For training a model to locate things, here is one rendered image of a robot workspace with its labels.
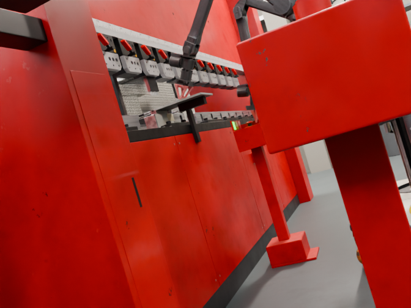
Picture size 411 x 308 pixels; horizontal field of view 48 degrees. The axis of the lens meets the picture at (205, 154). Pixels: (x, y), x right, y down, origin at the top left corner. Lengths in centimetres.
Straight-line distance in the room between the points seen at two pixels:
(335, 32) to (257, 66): 8
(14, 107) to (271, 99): 111
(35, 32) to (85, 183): 44
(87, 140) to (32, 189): 24
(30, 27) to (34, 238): 62
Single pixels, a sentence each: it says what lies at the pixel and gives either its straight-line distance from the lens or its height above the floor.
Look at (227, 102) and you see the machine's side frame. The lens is 456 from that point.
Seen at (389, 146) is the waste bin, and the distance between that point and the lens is 627.
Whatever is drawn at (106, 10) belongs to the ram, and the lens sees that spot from 225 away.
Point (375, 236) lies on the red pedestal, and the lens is 56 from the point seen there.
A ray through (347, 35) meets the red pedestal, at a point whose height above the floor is 77.
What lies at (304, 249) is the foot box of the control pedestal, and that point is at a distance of 258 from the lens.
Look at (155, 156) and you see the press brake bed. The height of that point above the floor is 76.
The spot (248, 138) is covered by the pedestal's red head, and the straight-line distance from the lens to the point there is 252.
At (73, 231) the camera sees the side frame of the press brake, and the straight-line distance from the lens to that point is 142.
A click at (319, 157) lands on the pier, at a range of 680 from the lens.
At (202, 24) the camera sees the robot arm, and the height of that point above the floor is 131.
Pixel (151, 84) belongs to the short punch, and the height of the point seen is 114.
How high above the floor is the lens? 70
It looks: level
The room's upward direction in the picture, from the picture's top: 17 degrees counter-clockwise
